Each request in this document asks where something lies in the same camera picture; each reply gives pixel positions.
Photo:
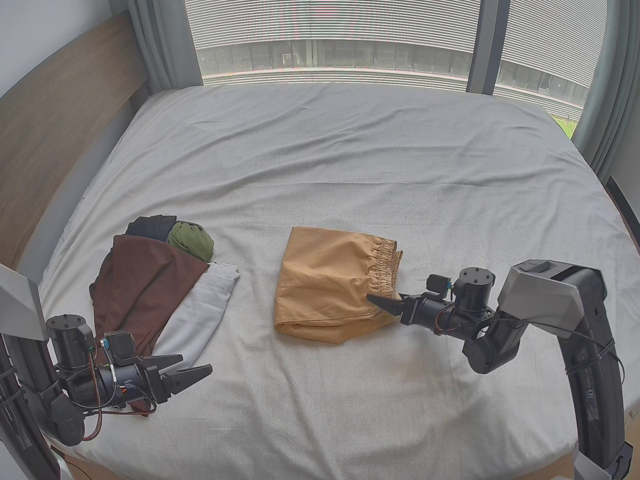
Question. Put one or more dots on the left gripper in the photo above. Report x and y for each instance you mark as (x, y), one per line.
(135, 383)

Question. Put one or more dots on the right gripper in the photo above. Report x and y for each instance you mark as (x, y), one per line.
(430, 312)

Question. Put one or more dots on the tan shorts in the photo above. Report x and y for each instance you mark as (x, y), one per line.
(325, 278)

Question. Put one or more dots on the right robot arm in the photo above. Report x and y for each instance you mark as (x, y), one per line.
(550, 293)

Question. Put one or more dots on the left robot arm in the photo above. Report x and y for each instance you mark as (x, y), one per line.
(70, 338)

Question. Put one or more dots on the bed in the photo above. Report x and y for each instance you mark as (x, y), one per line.
(350, 158)

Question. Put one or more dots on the pale grey garment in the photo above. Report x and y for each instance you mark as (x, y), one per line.
(200, 313)

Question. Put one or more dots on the brown garment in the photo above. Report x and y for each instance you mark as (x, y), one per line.
(145, 288)

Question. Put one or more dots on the green garment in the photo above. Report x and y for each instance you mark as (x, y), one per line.
(192, 242)

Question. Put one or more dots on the black garment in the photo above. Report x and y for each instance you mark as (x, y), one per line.
(147, 228)

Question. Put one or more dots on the window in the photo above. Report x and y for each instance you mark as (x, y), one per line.
(350, 18)

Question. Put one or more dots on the grey-green curtain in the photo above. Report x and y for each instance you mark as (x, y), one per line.
(615, 68)
(155, 28)

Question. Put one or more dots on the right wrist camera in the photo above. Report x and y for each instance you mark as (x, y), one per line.
(439, 284)

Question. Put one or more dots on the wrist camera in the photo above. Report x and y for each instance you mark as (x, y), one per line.
(118, 348)
(439, 284)

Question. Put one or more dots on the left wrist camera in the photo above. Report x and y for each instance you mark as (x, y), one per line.
(118, 348)

